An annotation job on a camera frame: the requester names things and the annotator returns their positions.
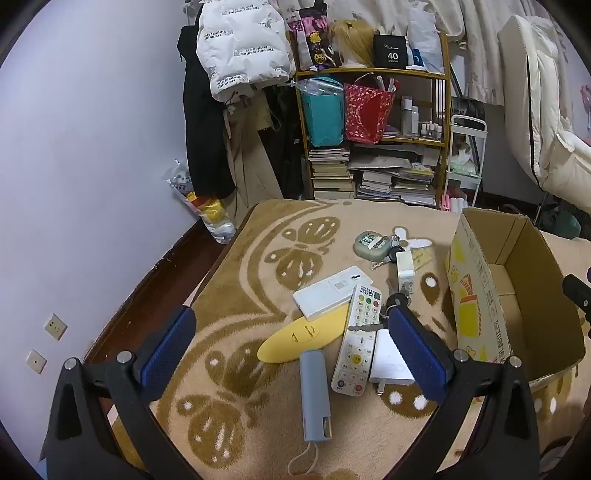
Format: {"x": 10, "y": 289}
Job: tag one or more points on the white plastic bag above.
{"x": 425, "y": 41}

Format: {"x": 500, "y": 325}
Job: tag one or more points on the cardboard box with yellow print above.
{"x": 480, "y": 295}

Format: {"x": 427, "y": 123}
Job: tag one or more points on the clear plastic bag of toys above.
{"x": 217, "y": 221}

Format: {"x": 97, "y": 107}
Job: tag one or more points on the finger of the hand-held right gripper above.
{"x": 577, "y": 290}

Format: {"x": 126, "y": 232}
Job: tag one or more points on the white plush toy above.
{"x": 463, "y": 150}

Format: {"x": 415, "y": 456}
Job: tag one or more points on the blond wig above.
{"x": 353, "y": 41}

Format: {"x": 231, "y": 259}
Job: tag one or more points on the black box with white print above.
{"x": 390, "y": 50}

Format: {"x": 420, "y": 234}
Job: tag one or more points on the white charger cube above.
{"x": 405, "y": 267}

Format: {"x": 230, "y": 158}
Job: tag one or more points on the floral curtain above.
{"x": 475, "y": 46}

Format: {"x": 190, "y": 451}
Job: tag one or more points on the wooden bookshelf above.
{"x": 332, "y": 71}

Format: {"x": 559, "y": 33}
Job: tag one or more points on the white printed puffer jacket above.
{"x": 244, "y": 46}

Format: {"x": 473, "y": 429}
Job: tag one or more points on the pale green packet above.
{"x": 463, "y": 167}

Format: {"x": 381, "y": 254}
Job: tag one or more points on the black round head key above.
{"x": 395, "y": 254}

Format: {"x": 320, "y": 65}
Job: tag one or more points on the pink and black printed bag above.
{"x": 318, "y": 41}

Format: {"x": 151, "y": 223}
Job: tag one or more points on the pale yellow card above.
{"x": 422, "y": 258}

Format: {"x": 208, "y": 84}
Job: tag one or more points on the white wall socket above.
{"x": 55, "y": 326}
{"x": 35, "y": 362}

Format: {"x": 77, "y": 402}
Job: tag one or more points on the red patterned gift bag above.
{"x": 364, "y": 115}

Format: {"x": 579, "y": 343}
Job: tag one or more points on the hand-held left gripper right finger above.
{"x": 415, "y": 355}

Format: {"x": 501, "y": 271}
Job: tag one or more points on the pink bottle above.
{"x": 445, "y": 203}

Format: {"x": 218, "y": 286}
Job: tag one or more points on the white metal cart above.
{"x": 468, "y": 120}

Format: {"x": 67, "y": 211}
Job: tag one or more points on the white remote control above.
{"x": 355, "y": 341}

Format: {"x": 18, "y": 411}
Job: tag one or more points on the black key fob bunch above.
{"x": 398, "y": 301}

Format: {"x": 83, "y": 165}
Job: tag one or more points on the beige butterfly print blanket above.
{"x": 258, "y": 258}

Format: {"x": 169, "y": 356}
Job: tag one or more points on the teal bag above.
{"x": 323, "y": 120}

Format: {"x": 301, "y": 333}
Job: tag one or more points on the pile of books and magazines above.
{"x": 397, "y": 182}

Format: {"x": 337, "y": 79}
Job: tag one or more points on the yellow oval case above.
{"x": 295, "y": 337}

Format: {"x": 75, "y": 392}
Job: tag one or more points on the white power adapter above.
{"x": 388, "y": 360}

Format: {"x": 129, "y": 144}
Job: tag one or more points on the white power bank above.
{"x": 328, "y": 290}

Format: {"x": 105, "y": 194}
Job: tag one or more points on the black hanging coat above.
{"x": 203, "y": 138}

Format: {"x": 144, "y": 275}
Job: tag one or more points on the cream padded recliner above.
{"x": 540, "y": 101}

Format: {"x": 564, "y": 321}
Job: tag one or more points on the dark green container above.
{"x": 567, "y": 221}

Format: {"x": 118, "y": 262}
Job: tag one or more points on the black hanging bag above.
{"x": 286, "y": 147}

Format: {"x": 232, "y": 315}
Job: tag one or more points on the row of cosmetic bottles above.
{"x": 408, "y": 115}

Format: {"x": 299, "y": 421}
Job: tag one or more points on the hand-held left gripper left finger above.
{"x": 166, "y": 350}

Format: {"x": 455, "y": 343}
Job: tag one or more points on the stack of old books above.
{"x": 330, "y": 173}

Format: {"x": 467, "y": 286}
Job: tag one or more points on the beige trench coat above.
{"x": 249, "y": 161}

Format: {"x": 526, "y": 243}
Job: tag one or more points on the black head silver key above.
{"x": 364, "y": 327}

